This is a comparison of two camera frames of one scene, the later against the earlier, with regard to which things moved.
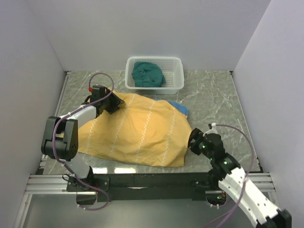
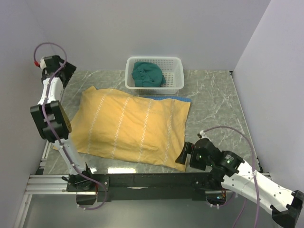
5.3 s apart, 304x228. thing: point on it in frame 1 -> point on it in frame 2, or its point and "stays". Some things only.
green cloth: [147, 74] stays
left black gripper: [115, 101] -> [71, 69]
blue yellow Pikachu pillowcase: [143, 130] stays
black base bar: [144, 186] stays
